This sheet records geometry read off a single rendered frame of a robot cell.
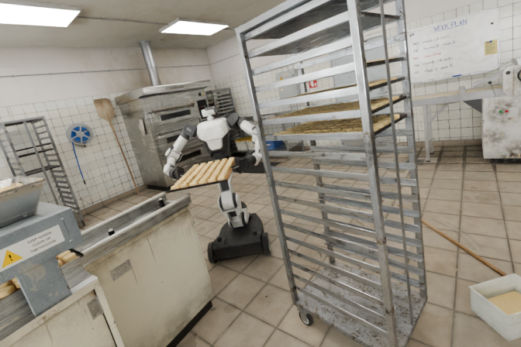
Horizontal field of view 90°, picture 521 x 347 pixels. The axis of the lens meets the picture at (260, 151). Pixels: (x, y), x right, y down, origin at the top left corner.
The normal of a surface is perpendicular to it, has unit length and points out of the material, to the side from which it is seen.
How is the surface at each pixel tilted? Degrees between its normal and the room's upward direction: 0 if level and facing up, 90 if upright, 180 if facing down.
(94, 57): 90
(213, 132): 91
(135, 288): 90
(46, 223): 90
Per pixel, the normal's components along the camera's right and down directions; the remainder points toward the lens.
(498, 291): 0.12, 0.19
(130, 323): 0.81, -0.04
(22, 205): 0.84, 0.28
